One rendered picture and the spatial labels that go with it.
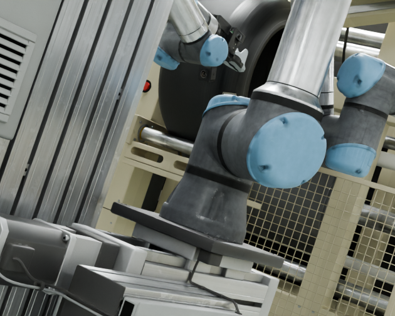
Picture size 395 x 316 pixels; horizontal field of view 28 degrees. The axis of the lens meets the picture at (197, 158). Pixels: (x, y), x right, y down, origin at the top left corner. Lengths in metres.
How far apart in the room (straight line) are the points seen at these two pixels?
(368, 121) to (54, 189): 0.51
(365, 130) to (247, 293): 0.35
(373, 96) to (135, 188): 1.53
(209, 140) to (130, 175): 1.40
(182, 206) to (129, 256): 0.19
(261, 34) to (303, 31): 1.21
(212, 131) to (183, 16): 0.61
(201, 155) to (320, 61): 0.26
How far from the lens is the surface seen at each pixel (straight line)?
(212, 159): 1.29
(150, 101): 2.69
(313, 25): 1.22
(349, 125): 1.29
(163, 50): 2.00
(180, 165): 2.52
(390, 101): 1.32
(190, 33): 1.88
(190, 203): 1.28
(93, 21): 1.24
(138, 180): 2.71
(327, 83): 1.39
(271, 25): 2.47
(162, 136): 2.55
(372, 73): 1.29
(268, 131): 1.15
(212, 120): 1.31
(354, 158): 1.29
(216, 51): 1.90
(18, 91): 1.10
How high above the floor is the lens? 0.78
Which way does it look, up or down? 2 degrees up
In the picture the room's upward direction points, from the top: 19 degrees clockwise
